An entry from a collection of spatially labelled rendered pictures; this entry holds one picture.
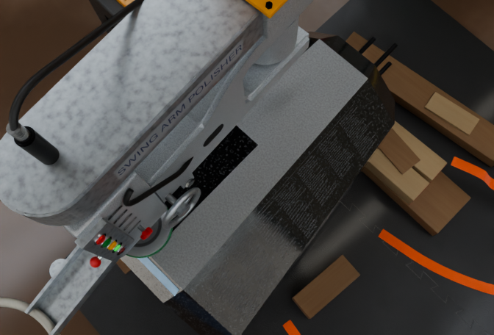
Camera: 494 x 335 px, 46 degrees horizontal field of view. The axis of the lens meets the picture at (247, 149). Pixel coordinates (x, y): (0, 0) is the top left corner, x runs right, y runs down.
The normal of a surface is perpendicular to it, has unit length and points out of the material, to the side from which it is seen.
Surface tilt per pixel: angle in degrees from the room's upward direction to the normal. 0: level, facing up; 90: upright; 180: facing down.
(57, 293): 16
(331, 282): 0
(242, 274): 45
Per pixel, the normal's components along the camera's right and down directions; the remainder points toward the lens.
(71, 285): -0.21, -0.08
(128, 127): -0.04, -0.29
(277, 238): 0.50, 0.23
